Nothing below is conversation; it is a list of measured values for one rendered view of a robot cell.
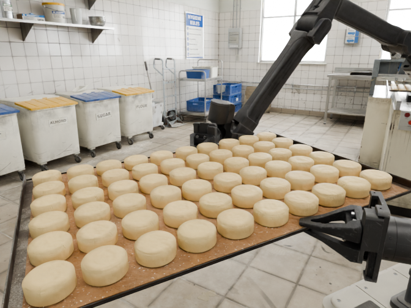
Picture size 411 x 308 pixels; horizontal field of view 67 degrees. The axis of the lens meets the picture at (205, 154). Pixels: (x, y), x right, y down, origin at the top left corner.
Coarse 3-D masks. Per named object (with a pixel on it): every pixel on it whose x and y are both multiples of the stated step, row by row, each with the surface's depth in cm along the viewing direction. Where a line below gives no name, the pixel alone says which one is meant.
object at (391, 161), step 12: (408, 96) 257; (408, 108) 229; (396, 120) 226; (396, 132) 228; (408, 132) 224; (384, 144) 267; (396, 144) 230; (408, 144) 227; (384, 156) 238; (396, 156) 232; (408, 156) 229; (384, 168) 239; (396, 168) 235; (408, 168) 231; (396, 204) 242; (408, 204) 237; (408, 216) 242
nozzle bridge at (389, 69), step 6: (378, 60) 280; (384, 60) 277; (390, 60) 275; (396, 60) 273; (402, 60) 271; (378, 66) 281; (384, 66) 286; (390, 66) 283; (396, 66) 281; (372, 72) 284; (378, 72) 282; (384, 72) 287; (390, 72) 285; (402, 72) 280; (372, 78) 295; (372, 84) 296; (372, 90) 297
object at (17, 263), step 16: (336, 160) 66; (352, 160) 62; (16, 224) 43; (16, 240) 41; (272, 240) 39; (16, 256) 38; (224, 256) 37; (16, 272) 36; (16, 288) 33; (144, 288) 33; (16, 304) 31; (96, 304) 31
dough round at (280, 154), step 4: (272, 148) 68; (276, 148) 68; (280, 148) 68; (284, 148) 68; (268, 152) 67; (272, 152) 66; (276, 152) 66; (280, 152) 66; (284, 152) 66; (288, 152) 66; (272, 156) 66; (276, 156) 65; (280, 156) 65; (284, 156) 65; (288, 156) 65; (272, 160) 66; (280, 160) 65; (284, 160) 65
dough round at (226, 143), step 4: (224, 140) 76; (228, 140) 76; (232, 140) 76; (236, 140) 76; (220, 144) 74; (224, 144) 73; (228, 144) 73; (232, 144) 73; (236, 144) 73; (220, 148) 75; (224, 148) 74; (228, 148) 73
